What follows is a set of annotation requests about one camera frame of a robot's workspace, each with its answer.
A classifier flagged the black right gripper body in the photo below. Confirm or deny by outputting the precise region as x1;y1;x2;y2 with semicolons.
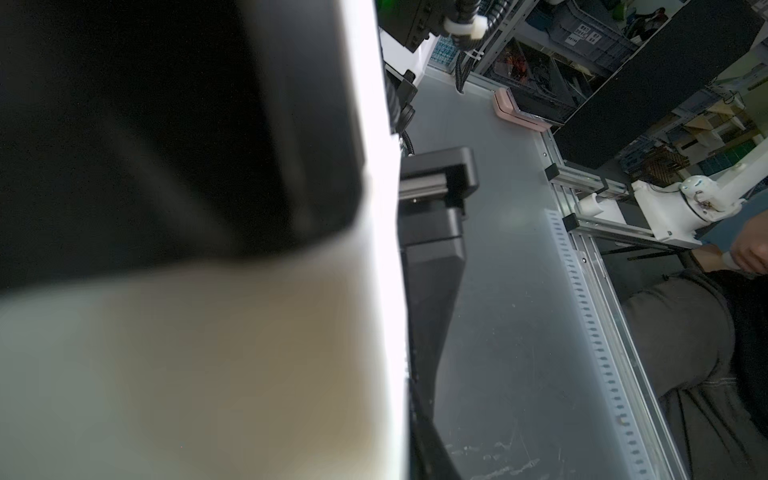
397;147;479;246

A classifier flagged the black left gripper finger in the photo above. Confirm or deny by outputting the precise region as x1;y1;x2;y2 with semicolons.
409;380;460;480

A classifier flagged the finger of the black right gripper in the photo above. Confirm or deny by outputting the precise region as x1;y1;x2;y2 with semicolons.
401;237;466;419

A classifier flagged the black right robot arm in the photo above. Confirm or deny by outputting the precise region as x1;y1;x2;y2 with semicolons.
376;1;513;419

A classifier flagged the person in dark clothes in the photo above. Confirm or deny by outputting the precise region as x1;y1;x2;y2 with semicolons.
623;212;767;479

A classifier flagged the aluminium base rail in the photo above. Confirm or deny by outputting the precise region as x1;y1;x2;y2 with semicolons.
409;69;686;479

